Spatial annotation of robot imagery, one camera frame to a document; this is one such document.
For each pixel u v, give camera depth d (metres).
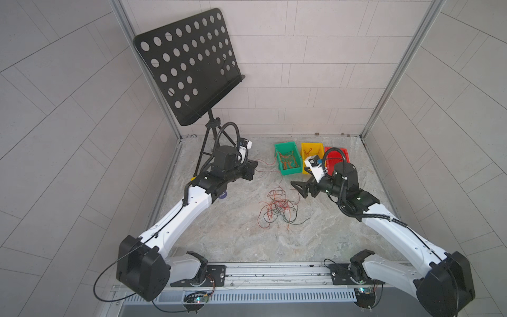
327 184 0.65
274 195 0.91
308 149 1.04
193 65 0.63
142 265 0.37
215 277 0.71
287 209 0.87
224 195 0.92
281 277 0.72
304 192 0.67
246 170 0.66
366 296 0.69
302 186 0.66
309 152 1.04
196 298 0.65
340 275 0.71
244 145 0.66
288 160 1.05
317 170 0.64
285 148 1.08
